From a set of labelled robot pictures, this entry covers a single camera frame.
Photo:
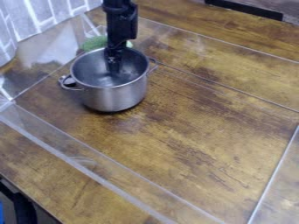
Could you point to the pink handled spoon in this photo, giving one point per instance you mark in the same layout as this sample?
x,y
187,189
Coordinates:
x,y
69,83

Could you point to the stainless steel pot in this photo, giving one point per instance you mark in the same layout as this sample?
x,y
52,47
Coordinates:
x,y
104,91

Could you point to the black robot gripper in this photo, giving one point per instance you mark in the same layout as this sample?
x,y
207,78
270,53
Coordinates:
x,y
122,29

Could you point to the grey white patterned curtain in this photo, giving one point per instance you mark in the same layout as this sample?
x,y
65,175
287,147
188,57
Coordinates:
x,y
28,17

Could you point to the green bumpy toy vegetable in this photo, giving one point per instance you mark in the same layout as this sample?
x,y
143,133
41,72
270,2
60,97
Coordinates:
x,y
94,43

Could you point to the clear acrylic barrier panel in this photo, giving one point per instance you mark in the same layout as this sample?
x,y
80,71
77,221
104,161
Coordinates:
x,y
104,165

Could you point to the black bar at back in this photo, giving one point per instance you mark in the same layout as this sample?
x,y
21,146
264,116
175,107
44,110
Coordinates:
x,y
246,9

